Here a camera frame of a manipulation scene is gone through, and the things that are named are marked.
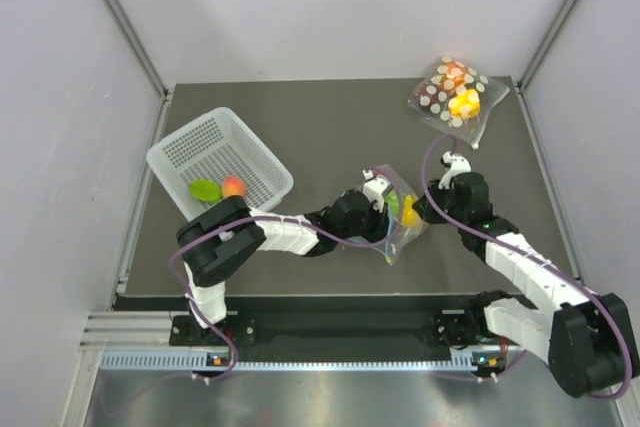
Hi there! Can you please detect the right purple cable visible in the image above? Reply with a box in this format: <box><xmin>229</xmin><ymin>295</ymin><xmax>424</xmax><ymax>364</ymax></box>
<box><xmin>421</xmin><ymin>132</ymin><xmax>632</xmax><ymax>401</ymax></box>

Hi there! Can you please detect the yellow fake fruit in dotted bag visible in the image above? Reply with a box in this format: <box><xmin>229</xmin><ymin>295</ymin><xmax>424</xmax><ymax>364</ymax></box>
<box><xmin>448</xmin><ymin>89</ymin><xmax>481</xmax><ymax>120</ymax></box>

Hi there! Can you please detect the white perforated plastic basket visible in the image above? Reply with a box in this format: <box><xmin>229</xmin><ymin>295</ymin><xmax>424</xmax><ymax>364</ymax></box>
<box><xmin>146</xmin><ymin>107</ymin><xmax>294</xmax><ymax>221</ymax></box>

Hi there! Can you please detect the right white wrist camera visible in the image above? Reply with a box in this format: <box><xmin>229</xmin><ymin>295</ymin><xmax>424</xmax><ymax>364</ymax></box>
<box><xmin>438</xmin><ymin>151</ymin><xmax>471</xmax><ymax>190</ymax></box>

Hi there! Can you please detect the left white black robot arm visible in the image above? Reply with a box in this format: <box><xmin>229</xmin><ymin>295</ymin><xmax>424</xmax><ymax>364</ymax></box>
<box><xmin>172</xmin><ymin>189</ymin><xmax>401</xmax><ymax>344</ymax></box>

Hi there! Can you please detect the green fake pear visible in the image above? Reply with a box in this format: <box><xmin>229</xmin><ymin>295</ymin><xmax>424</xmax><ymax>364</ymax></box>
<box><xmin>385</xmin><ymin>190</ymin><xmax>402</xmax><ymax>219</ymax></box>

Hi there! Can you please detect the right aluminium frame post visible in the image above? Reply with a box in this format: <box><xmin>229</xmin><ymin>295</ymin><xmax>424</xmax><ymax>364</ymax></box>
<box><xmin>515</xmin><ymin>0</ymin><xmax>581</xmax><ymax>94</ymax></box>

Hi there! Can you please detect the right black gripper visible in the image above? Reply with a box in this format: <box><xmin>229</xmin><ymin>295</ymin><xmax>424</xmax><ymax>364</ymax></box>
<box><xmin>414</xmin><ymin>178</ymin><xmax>469</xmax><ymax>227</ymax></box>

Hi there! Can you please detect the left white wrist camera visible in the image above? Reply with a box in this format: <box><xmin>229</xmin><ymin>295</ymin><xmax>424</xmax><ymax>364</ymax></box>
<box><xmin>362</xmin><ymin>169</ymin><xmax>392</xmax><ymax>213</ymax></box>

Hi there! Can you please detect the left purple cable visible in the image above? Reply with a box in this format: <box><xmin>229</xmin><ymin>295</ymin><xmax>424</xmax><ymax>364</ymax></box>
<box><xmin>168</xmin><ymin>165</ymin><xmax>401</xmax><ymax>383</ymax></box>

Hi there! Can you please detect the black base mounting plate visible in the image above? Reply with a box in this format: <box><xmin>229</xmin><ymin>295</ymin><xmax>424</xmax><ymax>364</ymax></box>
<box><xmin>169</xmin><ymin>291</ymin><xmax>541</xmax><ymax>363</ymax></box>

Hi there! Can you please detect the purple cable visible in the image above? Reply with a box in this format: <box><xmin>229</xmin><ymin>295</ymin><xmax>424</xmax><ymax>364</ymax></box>
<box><xmin>421</xmin><ymin>132</ymin><xmax>632</xmax><ymax>401</ymax></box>
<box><xmin>168</xmin><ymin>165</ymin><xmax>401</xmax><ymax>383</ymax></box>

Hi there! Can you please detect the grey slotted cable duct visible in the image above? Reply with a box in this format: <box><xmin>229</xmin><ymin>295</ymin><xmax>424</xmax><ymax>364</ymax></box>
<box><xmin>99</xmin><ymin>349</ymin><xmax>506</xmax><ymax>373</ymax></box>

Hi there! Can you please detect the clear blue zip top bag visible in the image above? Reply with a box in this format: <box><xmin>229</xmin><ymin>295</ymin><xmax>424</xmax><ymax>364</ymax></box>
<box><xmin>347</xmin><ymin>164</ymin><xmax>427</xmax><ymax>265</ymax></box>

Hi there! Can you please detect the orange fake fruit in dotted bag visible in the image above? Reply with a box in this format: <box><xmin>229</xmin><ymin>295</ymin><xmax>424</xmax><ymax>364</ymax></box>
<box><xmin>434</xmin><ymin>58</ymin><xmax>469</xmax><ymax>93</ymax></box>

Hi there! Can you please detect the dark red fake fruit dotted bag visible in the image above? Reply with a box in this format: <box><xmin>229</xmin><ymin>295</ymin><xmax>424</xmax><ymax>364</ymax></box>
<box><xmin>412</xmin><ymin>81</ymin><xmax>439</xmax><ymax>112</ymax></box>

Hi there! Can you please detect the left aluminium frame post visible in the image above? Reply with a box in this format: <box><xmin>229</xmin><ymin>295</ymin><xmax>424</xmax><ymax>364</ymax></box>
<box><xmin>102</xmin><ymin>0</ymin><xmax>169</xmax><ymax>98</ymax></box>

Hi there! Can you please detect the clear polka dot bag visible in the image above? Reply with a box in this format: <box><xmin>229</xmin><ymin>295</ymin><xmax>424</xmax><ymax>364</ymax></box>
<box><xmin>407</xmin><ymin>56</ymin><xmax>510</xmax><ymax>150</ymax></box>

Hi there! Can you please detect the aluminium frame post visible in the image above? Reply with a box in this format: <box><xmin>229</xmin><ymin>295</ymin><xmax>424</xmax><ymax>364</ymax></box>
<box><xmin>515</xmin><ymin>0</ymin><xmax>581</xmax><ymax>94</ymax></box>
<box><xmin>102</xmin><ymin>0</ymin><xmax>169</xmax><ymax>98</ymax></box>

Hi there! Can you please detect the orange peach fake fruit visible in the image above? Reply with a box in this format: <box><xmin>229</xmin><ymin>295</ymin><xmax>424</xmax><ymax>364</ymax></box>
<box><xmin>221</xmin><ymin>176</ymin><xmax>247</xmax><ymax>198</ymax></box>

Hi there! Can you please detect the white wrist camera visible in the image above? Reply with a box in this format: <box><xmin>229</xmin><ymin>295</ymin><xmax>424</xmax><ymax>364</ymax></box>
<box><xmin>438</xmin><ymin>151</ymin><xmax>471</xmax><ymax>190</ymax></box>
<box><xmin>362</xmin><ymin>169</ymin><xmax>392</xmax><ymax>213</ymax></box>

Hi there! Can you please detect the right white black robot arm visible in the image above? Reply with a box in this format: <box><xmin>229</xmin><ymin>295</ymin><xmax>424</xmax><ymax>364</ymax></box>
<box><xmin>414</xmin><ymin>172</ymin><xmax>639</xmax><ymax>398</ymax></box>

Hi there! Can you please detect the yellow fake lemon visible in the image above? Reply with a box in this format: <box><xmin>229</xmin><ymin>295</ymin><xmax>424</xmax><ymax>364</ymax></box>
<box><xmin>400</xmin><ymin>194</ymin><xmax>422</xmax><ymax>229</ymax></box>

